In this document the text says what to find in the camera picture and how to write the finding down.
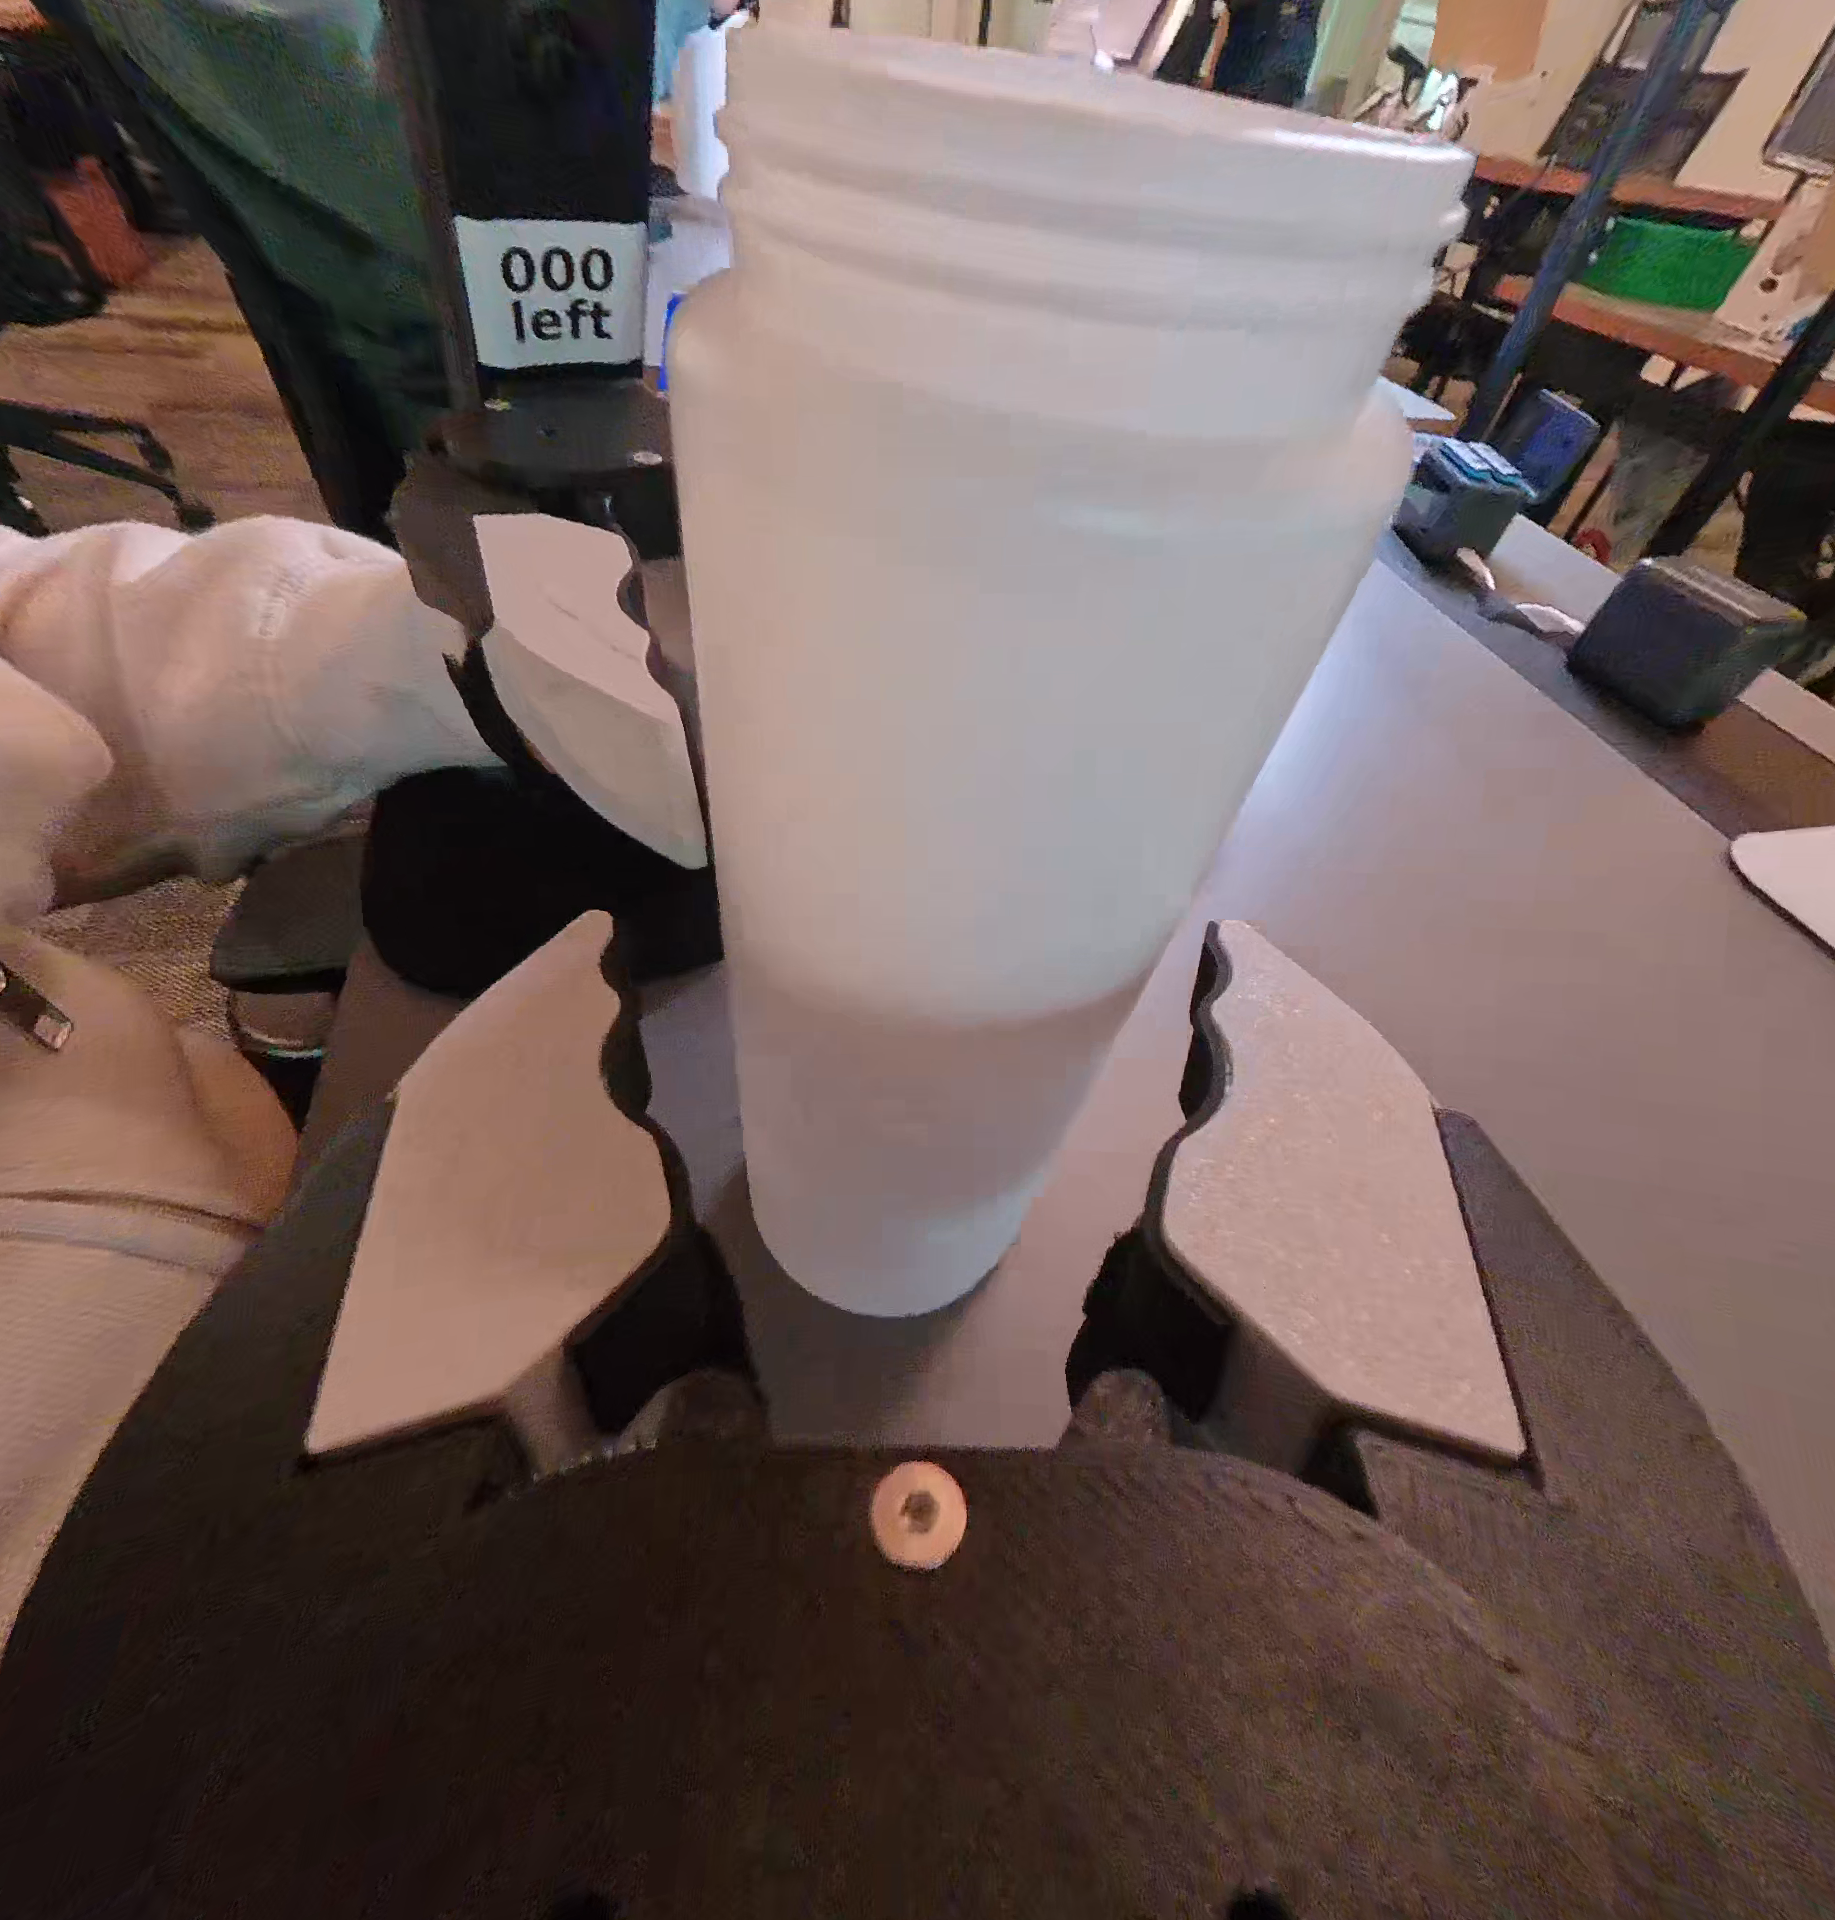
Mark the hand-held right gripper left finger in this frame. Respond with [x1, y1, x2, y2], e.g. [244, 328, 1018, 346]
[297, 912, 680, 1469]

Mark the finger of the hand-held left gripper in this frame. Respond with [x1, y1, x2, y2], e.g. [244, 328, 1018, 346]
[468, 514, 711, 872]

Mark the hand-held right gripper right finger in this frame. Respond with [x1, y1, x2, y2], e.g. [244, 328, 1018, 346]
[1156, 920, 1528, 1469]

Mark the white plastic bottle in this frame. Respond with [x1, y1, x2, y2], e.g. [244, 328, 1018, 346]
[664, 19, 1475, 1321]

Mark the instruction sign on white stand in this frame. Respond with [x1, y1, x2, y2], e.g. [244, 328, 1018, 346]
[1729, 822, 1835, 987]

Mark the dark grey box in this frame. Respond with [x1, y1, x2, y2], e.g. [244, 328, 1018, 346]
[1566, 554, 1810, 735]

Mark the dark battery charger case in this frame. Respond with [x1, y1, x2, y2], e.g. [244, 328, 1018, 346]
[1394, 435, 1537, 568]

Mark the blue handheld device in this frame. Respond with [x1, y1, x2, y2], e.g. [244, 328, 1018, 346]
[1485, 385, 1604, 527]

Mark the wooden workshop desk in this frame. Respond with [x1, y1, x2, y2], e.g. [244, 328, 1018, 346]
[1470, 151, 1835, 430]

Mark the green plastic bin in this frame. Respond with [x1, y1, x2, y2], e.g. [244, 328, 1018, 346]
[1577, 212, 1762, 312]

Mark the black tripod stand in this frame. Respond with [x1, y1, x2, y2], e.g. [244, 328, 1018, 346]
[1456, 0, 1835, 561]

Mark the white cable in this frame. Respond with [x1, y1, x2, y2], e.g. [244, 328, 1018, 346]
[1467, 574, 1587, 643]

